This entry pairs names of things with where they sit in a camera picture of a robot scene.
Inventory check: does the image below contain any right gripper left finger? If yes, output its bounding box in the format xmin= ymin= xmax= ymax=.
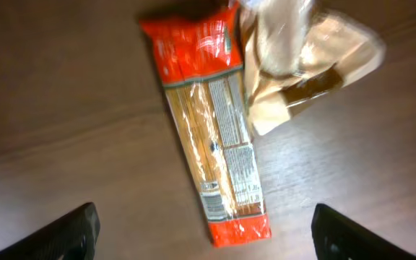
xmin=0 ymin=202 xmax=100 ymax=260

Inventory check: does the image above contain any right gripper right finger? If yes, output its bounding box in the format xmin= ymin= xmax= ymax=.
xmin=311 ymin=204 xmax=416 ymax=260

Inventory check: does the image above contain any brown clear snack bag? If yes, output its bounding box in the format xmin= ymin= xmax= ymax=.
xmin=239 ymin=0 xmax=386 ymax=136

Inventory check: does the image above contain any orange spaghetti packet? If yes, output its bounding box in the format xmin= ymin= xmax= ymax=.
xmin=140 ymin=4 xmax=272 ymax=247

